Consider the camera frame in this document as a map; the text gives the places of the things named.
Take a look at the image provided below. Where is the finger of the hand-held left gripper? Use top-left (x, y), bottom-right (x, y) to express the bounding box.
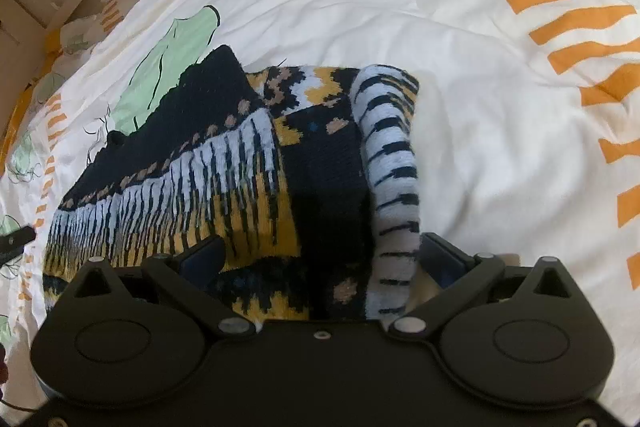
top-left (0, 227), bottom-right (37, 266)

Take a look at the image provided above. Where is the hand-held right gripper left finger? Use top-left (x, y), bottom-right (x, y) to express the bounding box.
top-left (61, 234), bottom-right (257, 339)

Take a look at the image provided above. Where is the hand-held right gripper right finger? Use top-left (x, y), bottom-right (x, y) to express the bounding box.
top-left (388, 232), bottom-right (585, 339)

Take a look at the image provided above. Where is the zigzag patterned knit sweater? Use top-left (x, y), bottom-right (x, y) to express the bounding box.
top-left (42, 44), bottom-right (424, 324)

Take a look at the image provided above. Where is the white printed duvet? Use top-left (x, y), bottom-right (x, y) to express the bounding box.
top-left (0, 0), bottom-right (640, 413)

